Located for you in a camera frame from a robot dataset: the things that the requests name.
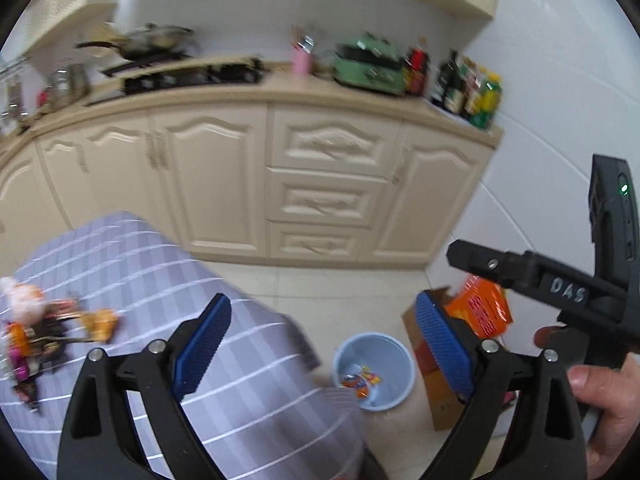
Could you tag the table with purple checked cloth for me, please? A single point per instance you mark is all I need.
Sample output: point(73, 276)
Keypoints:
point(125, 270)

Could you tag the orange snack wrapper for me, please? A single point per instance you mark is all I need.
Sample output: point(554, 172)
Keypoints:
point(361, 380)

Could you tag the red label sauce bottle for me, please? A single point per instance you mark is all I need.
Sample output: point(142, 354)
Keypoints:
point(417, 72)

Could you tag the pink utensil holder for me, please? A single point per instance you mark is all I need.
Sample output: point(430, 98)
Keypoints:
point(302, 62)

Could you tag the pile of snack wrappers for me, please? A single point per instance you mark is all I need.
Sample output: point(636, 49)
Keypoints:
point(35, 330)

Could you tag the black gas stove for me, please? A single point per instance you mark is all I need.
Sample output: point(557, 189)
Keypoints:
point(190, 77)

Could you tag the brown cardboard box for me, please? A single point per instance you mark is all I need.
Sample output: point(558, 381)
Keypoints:
point(442, 405)

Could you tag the yellow green plastic bottle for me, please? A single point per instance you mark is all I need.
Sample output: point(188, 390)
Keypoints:
point(487, 102)

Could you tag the person's right hand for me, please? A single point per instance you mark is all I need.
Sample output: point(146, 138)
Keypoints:
point(612, 400)

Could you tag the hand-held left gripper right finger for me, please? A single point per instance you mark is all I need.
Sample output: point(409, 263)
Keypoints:
point(442, 345)

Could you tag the brown glass bottle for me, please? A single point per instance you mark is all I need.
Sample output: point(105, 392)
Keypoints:
point(475, 90)

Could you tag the large orange snack bag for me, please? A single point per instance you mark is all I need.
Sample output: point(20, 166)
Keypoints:
point(480, 310)

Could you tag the cream cabinet drawer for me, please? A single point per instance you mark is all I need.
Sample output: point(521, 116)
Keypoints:
point(332, 142)
point(325, 197)
point(317, 242)

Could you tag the green electric cooking pot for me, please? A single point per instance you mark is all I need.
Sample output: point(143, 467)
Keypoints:
point(370, 65)

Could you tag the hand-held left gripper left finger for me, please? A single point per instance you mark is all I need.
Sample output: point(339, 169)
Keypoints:
point(205, 345)

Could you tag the cream kitchen base cabinet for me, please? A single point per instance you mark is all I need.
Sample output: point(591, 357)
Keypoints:
point(210, 175)

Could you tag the light blue plastic bin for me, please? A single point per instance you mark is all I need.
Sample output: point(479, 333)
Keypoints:
point(385, 355)

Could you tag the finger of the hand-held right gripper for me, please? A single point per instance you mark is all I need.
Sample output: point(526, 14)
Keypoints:
point(480, 262)

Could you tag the steel frying pan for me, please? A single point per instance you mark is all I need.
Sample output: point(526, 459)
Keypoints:
point(150, 40)

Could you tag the steel canister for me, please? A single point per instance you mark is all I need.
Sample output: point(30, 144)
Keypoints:
point(70, 85)

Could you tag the small red container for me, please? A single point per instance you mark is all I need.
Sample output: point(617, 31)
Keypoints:
point(45, 97)

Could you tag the dark glass bottle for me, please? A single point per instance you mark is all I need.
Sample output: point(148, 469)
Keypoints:
point(450, 85)

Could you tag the metal wall rack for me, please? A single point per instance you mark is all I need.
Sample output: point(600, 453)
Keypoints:
point(12, 95)

